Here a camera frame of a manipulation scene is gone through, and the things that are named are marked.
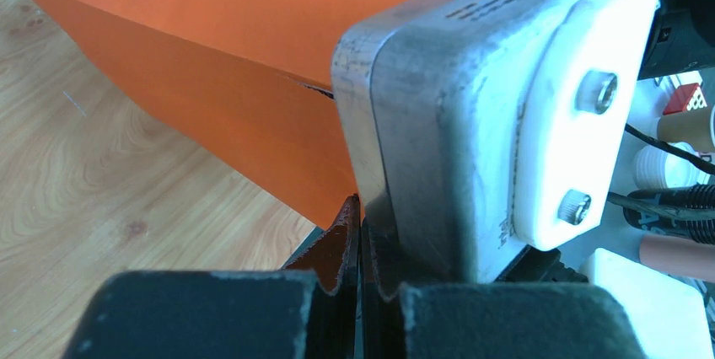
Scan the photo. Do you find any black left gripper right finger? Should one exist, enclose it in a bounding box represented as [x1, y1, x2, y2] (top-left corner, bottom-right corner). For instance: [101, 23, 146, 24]
[361, 223, 645, 358]

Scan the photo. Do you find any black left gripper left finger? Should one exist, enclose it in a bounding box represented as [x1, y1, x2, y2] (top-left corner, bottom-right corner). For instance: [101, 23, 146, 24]
[64, 196, 360, 358]

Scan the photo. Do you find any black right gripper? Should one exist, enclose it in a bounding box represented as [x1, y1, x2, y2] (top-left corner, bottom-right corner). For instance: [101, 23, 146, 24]
[638, 0, 714, 79]

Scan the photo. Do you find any orange and white paper bag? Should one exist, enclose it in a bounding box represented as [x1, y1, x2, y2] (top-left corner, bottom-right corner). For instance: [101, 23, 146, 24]
[33, 0, 406, 228]

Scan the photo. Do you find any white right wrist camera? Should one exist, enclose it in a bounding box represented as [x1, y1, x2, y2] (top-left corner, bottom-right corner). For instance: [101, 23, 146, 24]
[331, 0, 660, 282]

